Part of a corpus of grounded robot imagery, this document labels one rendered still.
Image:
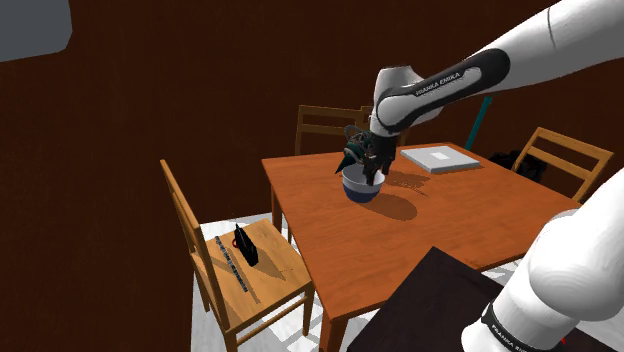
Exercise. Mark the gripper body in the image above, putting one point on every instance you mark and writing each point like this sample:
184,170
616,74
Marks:
380,148

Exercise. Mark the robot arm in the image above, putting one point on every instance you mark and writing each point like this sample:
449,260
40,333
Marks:
560,39

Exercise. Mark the dark teal pointed object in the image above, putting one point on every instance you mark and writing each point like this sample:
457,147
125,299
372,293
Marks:
349,160

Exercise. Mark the white and blue bowl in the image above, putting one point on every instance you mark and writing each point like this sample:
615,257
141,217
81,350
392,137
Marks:
360,187

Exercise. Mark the grey flat book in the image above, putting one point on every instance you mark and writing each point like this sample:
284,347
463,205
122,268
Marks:
441,160

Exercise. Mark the light wooden chair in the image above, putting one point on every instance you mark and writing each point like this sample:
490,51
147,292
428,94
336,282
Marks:
322,113
560,162
273,263

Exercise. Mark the orange wooden table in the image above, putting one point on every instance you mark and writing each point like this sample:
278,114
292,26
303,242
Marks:
438,229

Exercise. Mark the teal pole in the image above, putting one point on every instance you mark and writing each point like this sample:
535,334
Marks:
478,124

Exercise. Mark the long dark ruler strip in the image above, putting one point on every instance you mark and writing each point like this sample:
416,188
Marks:
231,265

